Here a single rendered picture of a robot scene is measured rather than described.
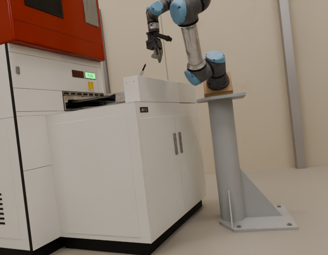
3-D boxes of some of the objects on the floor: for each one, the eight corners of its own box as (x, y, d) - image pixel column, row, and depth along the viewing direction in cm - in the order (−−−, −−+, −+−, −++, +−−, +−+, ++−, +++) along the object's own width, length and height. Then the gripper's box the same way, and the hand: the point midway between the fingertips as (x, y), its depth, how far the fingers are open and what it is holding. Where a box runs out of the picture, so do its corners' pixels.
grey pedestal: (284, 207, 217) (271, 92, 216) (298, 229, 174) (282, 86, 173) (212, 211, 227) (199, 101, 226) (208, 233, 184) (193, 97, 183)
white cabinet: (61, 250, 184) (45, 116, 183) (140, 204, 271) (129, 112, 270) (155, 260, 157) (136, 101, 155) (210, 205, 243) (198, 102, 242)
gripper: (150, 34, 206) (154, 65, 206) (144, 31, 198) (147, 64, 198) (161, 31, 202) (165, 62, 203) (155, 28, 194) (159, 61, 194)
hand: (160, 60), depth 199 cm, fingers closed
